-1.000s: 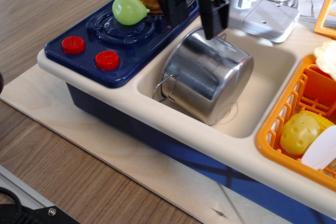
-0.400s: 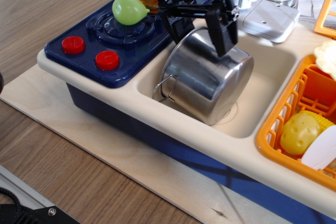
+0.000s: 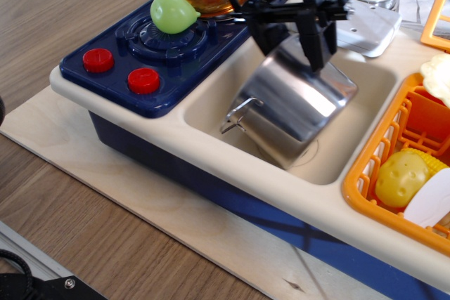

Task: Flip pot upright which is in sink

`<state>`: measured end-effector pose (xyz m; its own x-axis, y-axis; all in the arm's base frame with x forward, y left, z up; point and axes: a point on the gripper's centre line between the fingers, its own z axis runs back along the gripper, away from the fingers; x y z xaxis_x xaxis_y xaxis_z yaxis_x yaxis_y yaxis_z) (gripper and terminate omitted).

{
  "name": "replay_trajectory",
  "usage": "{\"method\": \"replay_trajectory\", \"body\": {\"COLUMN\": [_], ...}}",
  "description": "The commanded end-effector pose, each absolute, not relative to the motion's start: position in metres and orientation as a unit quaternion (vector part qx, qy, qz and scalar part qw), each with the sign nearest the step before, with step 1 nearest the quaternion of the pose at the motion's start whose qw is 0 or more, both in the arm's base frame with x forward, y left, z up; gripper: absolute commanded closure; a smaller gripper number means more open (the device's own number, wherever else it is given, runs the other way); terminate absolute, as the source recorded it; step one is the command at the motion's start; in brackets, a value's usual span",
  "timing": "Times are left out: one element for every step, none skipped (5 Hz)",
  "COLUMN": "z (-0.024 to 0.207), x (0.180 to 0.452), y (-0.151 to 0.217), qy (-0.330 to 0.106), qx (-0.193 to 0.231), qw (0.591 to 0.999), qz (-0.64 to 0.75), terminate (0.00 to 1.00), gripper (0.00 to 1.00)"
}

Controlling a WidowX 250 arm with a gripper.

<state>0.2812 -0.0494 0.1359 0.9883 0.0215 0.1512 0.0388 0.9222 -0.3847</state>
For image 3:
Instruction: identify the white plastic plate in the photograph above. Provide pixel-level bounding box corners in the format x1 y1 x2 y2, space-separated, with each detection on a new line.
404 168 449 228

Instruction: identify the dark blue toy stove top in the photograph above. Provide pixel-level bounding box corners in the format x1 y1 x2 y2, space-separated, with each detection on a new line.
59 1 250 118

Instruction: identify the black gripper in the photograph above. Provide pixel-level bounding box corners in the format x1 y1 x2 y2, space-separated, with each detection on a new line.
229 0 349 72

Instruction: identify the yellow toy potato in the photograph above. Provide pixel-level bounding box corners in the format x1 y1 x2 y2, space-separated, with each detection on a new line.
375 151 430 208

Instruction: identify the red stove knob left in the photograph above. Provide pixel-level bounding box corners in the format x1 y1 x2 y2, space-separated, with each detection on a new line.
82 48 115 73

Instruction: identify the white toy faucet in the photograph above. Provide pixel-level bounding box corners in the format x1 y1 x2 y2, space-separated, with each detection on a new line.
337 0 401 58

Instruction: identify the stainless steel toy pot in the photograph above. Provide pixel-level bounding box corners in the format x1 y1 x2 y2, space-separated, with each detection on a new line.
220 34 358 169

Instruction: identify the orange rack frame upright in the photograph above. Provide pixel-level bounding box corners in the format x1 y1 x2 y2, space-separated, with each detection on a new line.
420 0 449 53

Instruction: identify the green toy pear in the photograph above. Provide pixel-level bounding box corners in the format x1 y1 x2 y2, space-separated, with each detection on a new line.
150 0 201 34

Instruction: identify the red stove knob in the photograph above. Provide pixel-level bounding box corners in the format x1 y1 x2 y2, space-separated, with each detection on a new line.
82 48 115 73
127 67 160 95

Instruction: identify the black cable bottom left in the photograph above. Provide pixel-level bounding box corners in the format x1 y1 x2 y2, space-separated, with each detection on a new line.
0 249 39 300

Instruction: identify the orange plastic dish rack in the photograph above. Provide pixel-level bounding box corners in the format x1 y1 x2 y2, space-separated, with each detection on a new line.
343 74 449 255

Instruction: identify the light plywood base board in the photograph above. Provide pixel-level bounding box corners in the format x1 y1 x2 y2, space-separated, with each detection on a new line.
1 89 381 299

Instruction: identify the yellow toy corn cob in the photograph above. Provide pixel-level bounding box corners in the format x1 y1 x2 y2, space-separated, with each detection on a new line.
401 148 449 177

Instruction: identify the cream toy kitchen sink unit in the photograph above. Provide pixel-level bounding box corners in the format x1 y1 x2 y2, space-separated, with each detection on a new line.
50 29 449 299

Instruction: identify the red stove knob right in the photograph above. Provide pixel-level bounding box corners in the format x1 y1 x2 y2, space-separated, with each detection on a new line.
127 67 160 95

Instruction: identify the black bracket with screw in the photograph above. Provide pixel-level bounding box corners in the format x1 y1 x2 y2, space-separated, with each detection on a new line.
0 273 108 300

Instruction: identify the cream toy cauliflower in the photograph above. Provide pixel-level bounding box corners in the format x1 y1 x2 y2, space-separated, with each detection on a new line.
420 53 450 107

